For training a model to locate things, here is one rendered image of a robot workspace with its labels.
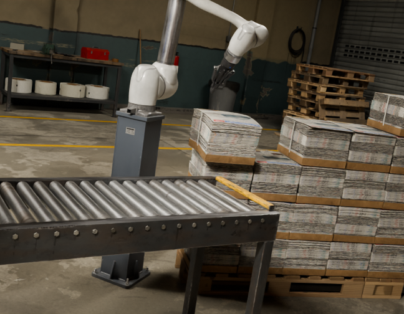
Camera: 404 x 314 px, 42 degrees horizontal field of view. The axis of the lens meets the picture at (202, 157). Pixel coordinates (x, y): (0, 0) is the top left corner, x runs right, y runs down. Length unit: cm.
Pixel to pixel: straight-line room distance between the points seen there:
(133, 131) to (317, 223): 123
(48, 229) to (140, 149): 127
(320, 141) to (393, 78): 800
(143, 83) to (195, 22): 740
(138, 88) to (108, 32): 665
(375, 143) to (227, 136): 96
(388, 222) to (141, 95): 172
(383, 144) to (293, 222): 71
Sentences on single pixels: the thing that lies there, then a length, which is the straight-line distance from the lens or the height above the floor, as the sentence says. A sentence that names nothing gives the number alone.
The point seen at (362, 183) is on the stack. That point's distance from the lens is 334.
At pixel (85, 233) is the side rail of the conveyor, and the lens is 183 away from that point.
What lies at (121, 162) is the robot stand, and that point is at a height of 72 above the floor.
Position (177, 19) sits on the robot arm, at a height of 155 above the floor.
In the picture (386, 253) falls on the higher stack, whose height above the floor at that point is 31.
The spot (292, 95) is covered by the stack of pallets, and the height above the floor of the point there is 71.
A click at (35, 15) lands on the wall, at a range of 920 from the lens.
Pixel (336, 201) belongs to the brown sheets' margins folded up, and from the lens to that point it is 329.
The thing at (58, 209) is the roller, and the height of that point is 80.
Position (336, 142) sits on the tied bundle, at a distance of 319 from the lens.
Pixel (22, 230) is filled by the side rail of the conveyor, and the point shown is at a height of 79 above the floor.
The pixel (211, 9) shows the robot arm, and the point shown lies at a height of 162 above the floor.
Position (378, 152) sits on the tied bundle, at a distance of 334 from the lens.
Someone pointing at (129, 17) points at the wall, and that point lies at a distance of 970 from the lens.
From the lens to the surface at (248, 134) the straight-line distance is 285.
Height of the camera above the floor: 145
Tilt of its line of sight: 12 degrees down
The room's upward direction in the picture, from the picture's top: 9 degrees clockwise
